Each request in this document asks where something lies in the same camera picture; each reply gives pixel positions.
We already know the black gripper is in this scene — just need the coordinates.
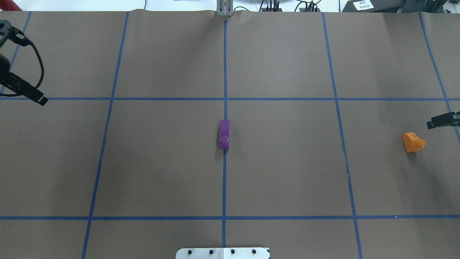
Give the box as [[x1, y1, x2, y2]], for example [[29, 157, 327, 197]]
[[0, 54, 48, 105]]

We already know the orange trapezoid block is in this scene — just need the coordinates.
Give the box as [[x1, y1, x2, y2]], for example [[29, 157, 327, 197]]
[[401, 132, 426, 154]]

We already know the purple trapezoid block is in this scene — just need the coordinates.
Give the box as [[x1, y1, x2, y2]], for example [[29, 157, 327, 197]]
[[218, 120, 230, 150]]

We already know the red cylinder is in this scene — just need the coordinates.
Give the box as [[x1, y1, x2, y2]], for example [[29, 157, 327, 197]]
[[0, 0, 22, 12]]

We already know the black power strip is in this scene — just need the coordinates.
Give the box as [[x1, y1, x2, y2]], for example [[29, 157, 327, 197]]
[[258, 0, 282, 13], [294, 0, 321, 13]]

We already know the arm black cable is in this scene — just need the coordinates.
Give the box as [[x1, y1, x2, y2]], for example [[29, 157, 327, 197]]
[[0, 40, 45, 97]]

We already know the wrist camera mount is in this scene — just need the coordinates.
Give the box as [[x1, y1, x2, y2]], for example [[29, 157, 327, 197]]
[[0, 19, 31, 48]]

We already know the aluminium frame post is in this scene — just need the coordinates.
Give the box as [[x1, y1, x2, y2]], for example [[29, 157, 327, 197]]
[[216, 0, 234, 17]]

